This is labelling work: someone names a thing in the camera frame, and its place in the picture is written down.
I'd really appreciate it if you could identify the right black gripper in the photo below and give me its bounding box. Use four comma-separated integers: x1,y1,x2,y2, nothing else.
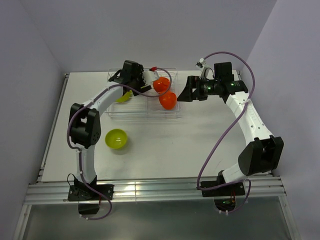
177,75,221,102

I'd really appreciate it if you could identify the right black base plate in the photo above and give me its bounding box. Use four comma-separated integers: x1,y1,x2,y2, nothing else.
200,180,246,211

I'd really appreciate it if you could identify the white square bowl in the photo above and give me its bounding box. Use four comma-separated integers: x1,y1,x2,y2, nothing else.
115,84,152,103

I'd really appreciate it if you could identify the aluminium mounting rail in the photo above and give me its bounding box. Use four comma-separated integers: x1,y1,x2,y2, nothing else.
24,174,286,205

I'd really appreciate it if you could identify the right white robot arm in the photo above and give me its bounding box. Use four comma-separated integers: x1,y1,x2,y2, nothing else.
177,58,284,195

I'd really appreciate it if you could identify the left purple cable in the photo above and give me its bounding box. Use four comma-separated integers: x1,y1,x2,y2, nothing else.
66,67,172,221

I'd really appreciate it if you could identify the green bowl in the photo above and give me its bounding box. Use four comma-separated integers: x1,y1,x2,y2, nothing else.
104,128,128,150

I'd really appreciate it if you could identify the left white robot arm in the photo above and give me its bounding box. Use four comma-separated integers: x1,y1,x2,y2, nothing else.
67,60,159,202

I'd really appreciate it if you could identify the orange bowl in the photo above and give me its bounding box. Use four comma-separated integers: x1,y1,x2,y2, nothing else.
152,76,171,93
158,91,177,110

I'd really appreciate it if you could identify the wire dish rack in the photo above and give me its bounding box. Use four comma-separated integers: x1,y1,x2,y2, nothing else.
102,67,182,121

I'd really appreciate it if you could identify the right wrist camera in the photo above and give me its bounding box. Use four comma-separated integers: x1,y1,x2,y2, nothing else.
195,58,211,79

